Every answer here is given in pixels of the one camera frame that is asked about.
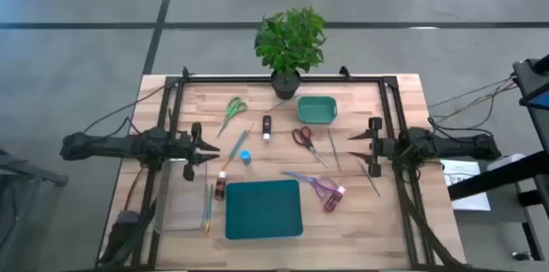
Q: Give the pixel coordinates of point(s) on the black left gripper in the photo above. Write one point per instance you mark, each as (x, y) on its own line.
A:
(192, 152)

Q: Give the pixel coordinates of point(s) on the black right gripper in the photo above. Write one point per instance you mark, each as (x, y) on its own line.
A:
(376, 147)

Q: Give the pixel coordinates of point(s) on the thin paintbrush gold ferrule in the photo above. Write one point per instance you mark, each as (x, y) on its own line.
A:
(281, 104)
(334, 149)
(369, 177)

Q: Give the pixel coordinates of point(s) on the large teal plastic tray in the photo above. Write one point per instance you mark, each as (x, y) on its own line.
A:
(263, 209)

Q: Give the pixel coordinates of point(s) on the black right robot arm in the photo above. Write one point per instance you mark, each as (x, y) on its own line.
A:
(450, 145)

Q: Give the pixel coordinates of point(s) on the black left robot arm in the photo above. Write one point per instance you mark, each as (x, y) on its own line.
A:
(128, 145)

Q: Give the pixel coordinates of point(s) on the clear plastic tray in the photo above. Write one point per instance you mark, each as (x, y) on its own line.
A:
(182, 197)

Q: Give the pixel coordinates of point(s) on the small green plastic tray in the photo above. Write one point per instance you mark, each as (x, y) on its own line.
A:
(316, 111)

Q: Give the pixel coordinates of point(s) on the white paper sheet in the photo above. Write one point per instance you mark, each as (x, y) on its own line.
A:
(472, 167)

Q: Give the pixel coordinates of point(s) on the green potted plant black pot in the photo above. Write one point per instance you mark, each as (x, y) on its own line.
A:
(289, 40)

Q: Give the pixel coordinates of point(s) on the white box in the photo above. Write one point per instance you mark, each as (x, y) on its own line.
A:
(506, 161)

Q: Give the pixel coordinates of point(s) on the grey metal stand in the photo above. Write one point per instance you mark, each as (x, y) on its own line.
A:
(25, 171)

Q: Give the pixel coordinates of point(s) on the blue screen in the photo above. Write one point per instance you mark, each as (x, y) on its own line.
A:
(540, 101)

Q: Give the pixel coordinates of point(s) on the black equipment cart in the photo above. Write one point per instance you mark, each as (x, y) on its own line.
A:
(532, 74)

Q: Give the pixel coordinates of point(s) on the small black floor object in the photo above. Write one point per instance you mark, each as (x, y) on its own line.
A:
(521, 256)

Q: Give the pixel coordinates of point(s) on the black frame clip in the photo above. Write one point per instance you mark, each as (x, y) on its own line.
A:
(185, 71)
(344, 72)

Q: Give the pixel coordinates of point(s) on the black metal table frame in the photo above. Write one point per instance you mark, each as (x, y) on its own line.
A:
(326, 79)

